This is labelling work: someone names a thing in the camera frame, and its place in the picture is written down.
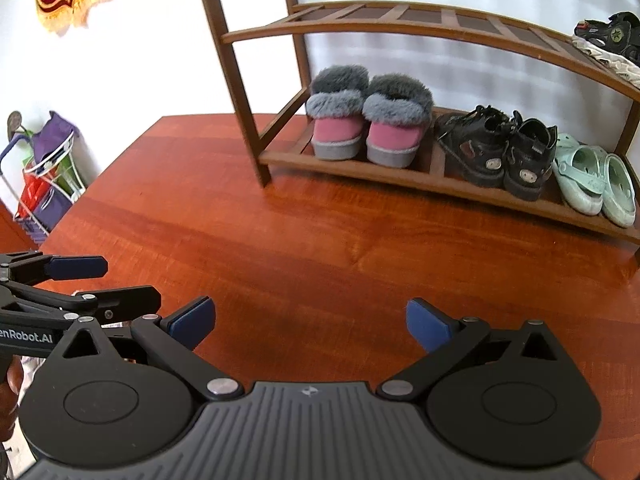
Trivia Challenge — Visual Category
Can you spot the person's left hand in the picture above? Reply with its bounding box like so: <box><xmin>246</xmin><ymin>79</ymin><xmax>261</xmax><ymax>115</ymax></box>
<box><xmin>0</xmin><ymin>355</ymin><xmax>26</xmax><ymax>441</ymax></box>

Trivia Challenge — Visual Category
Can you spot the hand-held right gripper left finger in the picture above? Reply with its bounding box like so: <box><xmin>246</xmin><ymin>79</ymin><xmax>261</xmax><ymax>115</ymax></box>
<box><xmin>60</xmin><ymin>297</ymin><xmax>244</xmax><ymax>402</ymax></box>

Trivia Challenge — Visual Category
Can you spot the plain pink fur boot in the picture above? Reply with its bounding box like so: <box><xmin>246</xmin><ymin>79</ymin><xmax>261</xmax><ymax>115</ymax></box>
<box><xmin>305</xmin><ymin>64</ymin><xmax>371</xmax><ymax>161</ymax></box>

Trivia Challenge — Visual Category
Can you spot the purple cloth bag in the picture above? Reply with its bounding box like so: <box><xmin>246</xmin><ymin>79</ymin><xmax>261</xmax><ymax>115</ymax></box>
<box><xmin>32</xmin><ymin>111</ymin><xmax>84</xmax><ymax>160</ymax></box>

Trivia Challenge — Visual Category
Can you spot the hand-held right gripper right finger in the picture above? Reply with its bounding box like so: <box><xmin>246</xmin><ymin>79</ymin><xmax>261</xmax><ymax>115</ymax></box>
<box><xmin>376</xmin><ymin>298</ymin><xmax>563</xmax><ymax>401</ymax></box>

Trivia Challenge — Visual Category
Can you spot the wooden shoe rack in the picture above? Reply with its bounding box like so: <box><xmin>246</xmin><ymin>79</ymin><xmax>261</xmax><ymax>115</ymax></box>
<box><xmin>192</xmin><ymin>0</ymin><xmax>640</xmax><ymax>262</ymax></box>

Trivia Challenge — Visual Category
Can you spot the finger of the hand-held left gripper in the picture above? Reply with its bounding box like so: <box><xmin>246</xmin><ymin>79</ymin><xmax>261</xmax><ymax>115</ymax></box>
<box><xmin>0</xmin><ymin>285</ymin><xmax>162</xmax><ymax>328</ymax></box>
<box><xmin>0</xmin><ymin>253</ymin><xmax>109</xmax><ymax>283</ymax></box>

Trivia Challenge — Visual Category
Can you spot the black sport sandal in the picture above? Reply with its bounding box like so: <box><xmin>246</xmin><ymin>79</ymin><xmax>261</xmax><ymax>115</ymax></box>
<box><xmin>572</xmin><ymin>12</ymin><xmax>640</xmax><ymax>81</ymax></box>

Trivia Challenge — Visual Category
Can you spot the black lace-up shoe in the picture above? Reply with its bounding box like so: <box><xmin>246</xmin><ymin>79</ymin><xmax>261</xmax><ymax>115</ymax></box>
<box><xmin>434</xmin><ymin>105</ymin><xmax>521</xmax><ymax>189</ymax></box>
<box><xmin>502</xmin><ymin>118</ymin><xmax>559</xmax><ymax>202</ymax></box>

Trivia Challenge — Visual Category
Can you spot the pink fur boot yellow emblem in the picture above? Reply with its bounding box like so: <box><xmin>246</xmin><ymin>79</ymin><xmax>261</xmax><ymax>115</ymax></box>
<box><xmin>362</xmin><ymin>73</ymin><xmax>435</xmax><ymax>168</ymax></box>

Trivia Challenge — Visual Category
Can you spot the wire trolley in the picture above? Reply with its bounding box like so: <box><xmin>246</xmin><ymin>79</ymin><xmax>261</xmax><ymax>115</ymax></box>
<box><xmin>0</xmin><ymin>130</ymin><xmax>89</xmax><ymax>239</ymax></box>

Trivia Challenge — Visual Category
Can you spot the pale green clog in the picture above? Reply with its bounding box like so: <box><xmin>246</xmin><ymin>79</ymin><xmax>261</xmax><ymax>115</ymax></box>
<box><xmin>552</xmin><ymin>133</ymin><xmax>609</xmax><ymax>216</ymax></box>
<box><xmin>600</xmin><ymin>152</ymin><xmax>637</xmax><ymax>229</ymax></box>

